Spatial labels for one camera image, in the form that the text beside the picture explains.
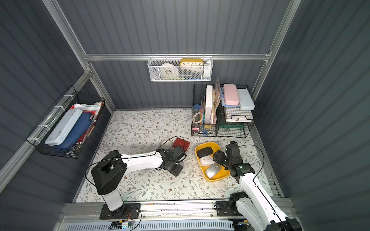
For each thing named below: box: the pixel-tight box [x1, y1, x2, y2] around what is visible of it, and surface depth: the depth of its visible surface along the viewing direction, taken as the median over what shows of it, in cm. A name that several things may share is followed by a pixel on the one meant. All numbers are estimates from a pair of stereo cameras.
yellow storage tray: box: [194, 141, 230, 182], surface depth 88 cm
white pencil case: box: [44, 107, 83, 147], surface depth 67 cm
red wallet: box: [172, 137, 191, 152], surface depth 101 cm
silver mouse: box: [205, 162, 222, 179], surface depth 88 cm
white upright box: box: [204, 85, 213, 125], surface depth 93 cm
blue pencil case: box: [49, 112, 93, 150], surface depth 68 cm
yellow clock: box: [180, 58, 204, 66], surface depth 90 cm
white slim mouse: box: [199, 155, 215, 167], surface depth 91 cm
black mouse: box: [196, 146, 214, 158], surface depth 96 cm
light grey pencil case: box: [237, 88, 256, 111], surface depth 97 cm
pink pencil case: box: [223, 83, 240, 106], surface depth 96 cm
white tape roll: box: [159, 63, 179, 78], surface depth 86 cm
